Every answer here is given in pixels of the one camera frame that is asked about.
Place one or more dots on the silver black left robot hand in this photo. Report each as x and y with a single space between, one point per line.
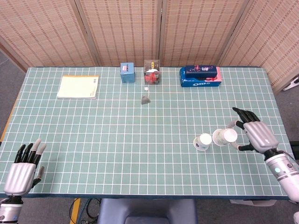
19 177

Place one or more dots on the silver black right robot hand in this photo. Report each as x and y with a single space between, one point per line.
259 135

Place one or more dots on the white floral paper cup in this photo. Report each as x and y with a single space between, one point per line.
227 136
203 141

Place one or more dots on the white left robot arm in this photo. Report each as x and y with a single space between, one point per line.
9 212

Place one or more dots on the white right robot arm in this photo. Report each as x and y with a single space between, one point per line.
285 172

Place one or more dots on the green grid tablecloth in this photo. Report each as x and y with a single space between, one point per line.
130 144

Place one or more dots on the white screen foot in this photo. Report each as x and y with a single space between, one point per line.
292 84

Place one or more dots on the blue Oreo cookie box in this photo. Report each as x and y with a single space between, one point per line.
201 83

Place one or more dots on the dark blue long box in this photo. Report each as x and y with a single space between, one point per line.
201 71

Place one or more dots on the woven bamboo screen panel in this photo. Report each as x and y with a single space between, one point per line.
46 32
271 39
121 30
201 30

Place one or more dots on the cream paper notebook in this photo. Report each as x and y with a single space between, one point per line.
78 86

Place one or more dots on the grey pyramid tea bag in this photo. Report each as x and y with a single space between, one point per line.
145 99

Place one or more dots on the clear box with red contents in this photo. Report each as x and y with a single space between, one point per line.
151 75

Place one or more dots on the blue padded chair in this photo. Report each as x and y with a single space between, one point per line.
147 211

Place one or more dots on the light blue cardboard box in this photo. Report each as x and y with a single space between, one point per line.
127 73

